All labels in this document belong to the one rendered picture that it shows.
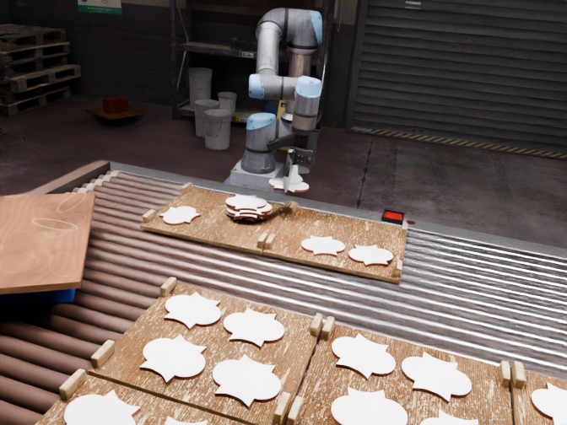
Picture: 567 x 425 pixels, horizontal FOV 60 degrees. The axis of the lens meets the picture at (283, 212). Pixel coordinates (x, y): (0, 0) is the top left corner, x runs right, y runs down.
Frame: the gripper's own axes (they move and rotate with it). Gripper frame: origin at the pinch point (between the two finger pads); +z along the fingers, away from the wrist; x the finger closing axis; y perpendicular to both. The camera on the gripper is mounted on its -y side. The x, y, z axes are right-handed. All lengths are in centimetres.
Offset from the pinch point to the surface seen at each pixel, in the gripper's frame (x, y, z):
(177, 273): -44.2, -17.3, 15.1
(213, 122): 307, -163, 86
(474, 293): -20, 63, 11
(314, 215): 5.5, 9.4, 11.8
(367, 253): -15.3, 31.1, 9.6
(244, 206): -9.9, -11.5, 7.1
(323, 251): -19.9, 18.5, 10.3
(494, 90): 470, 111, 31
